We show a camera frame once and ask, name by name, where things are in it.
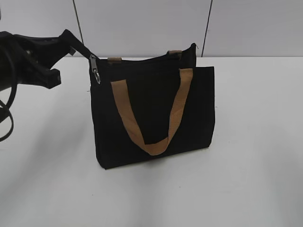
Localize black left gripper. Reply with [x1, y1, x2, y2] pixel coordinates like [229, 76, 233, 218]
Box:
[0, 29, 95, 89]

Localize silver zipper pull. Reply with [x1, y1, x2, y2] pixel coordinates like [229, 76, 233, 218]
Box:
[89, 54, 101, 85]

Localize black tote bag tan handles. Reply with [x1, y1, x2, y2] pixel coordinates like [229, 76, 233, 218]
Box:
[90, 44, 215, 169]

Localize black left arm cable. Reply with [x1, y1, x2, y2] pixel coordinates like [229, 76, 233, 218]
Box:
[0, 42, 27, 142]

